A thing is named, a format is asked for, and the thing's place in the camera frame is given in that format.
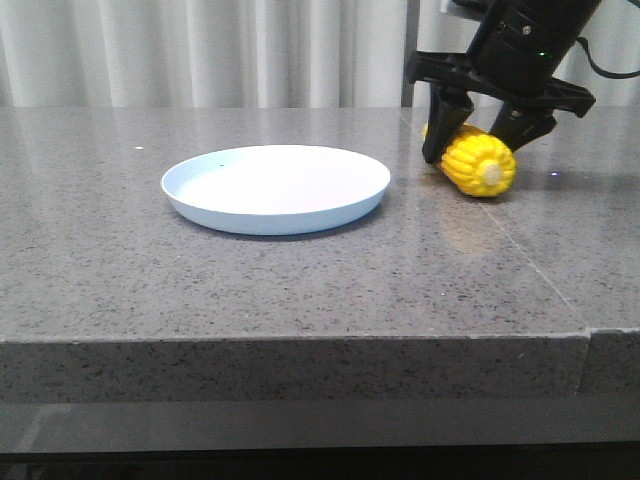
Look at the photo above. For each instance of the yellow corn cob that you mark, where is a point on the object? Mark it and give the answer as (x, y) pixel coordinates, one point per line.
(479, 164)

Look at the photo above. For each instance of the light blue round plate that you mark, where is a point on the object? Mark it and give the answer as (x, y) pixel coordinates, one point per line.
(276, 189)

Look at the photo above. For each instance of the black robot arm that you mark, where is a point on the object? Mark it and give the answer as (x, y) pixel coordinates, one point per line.
(512, 57)

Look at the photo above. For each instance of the white pleated curtain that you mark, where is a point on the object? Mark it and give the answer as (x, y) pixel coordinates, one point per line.
(221, 53)

